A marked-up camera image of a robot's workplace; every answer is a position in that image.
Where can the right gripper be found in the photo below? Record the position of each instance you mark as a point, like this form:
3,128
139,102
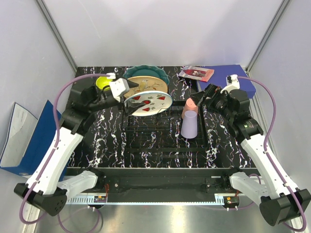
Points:
211,91

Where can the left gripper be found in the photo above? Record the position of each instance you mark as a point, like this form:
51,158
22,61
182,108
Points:
130,106

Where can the watermelon pattern white plate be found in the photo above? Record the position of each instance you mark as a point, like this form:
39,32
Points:
156,102

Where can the teal scalloped plate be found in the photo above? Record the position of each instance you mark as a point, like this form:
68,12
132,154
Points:
147,70

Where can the yellow bowl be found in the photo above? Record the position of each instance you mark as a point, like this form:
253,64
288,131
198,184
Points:
103,83

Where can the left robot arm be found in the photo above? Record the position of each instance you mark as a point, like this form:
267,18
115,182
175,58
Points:
43,189

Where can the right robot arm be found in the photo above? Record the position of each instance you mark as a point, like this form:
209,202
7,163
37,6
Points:
279,199

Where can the pink plastic cup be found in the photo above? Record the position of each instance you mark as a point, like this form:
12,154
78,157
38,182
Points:
189,106

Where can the cream bird pattern plate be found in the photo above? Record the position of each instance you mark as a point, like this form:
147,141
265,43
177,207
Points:
147,83

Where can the red cover book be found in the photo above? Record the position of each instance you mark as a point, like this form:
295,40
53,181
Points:
196,73

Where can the lavender plastic cup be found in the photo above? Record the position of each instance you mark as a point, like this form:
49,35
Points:
189,125

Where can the blue open binder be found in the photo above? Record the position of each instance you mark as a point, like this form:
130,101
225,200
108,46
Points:
28,139

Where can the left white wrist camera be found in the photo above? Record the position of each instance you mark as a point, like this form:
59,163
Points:
118,85

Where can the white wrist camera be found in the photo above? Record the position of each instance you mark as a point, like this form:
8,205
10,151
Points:
118,85
232,83

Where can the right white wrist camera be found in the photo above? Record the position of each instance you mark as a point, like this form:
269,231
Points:
232,83

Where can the black wire dish rack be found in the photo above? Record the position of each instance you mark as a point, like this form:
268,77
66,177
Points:
161,132

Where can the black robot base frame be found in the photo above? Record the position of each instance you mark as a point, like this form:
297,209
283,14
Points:
161,185

